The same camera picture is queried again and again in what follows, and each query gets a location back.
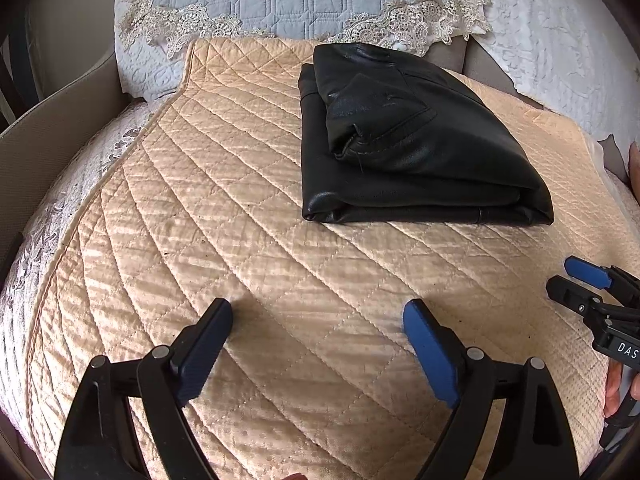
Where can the dark wooden chair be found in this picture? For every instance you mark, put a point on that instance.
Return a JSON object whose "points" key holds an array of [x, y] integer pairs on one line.
{"points": [[22, 60]]}

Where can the person's right hand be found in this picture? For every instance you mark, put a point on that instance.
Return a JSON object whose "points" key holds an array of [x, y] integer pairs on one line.
{"points": [[615, 390]]}

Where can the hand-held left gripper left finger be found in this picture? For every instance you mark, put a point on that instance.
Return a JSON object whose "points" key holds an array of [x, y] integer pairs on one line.
{"points": [[195, 355]]}

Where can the beige quilted mat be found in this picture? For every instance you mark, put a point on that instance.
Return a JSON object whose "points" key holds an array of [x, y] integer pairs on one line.
{"points": [[225, 210]]}

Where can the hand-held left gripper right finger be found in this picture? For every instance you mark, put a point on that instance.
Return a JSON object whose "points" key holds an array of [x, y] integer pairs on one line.
{"points": [[435, 355]]}

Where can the white embossed cover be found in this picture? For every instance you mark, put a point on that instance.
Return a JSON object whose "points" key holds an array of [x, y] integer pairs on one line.
{"points": [[550, 35]]}

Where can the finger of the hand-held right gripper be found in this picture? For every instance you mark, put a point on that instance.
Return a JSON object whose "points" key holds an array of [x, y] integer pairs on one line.
{"points": [[570, 295], [585, 270]]}

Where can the black leather jacket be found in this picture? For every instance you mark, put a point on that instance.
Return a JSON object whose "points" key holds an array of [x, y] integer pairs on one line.
{"points": [[425, 160]]}

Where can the grey sofa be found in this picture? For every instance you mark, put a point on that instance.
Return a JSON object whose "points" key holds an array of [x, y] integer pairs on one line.
{"points": [[70, 35]]}

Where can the white lace seat cover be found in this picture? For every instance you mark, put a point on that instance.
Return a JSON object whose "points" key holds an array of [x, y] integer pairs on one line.
{"points": [[50, 235]]}

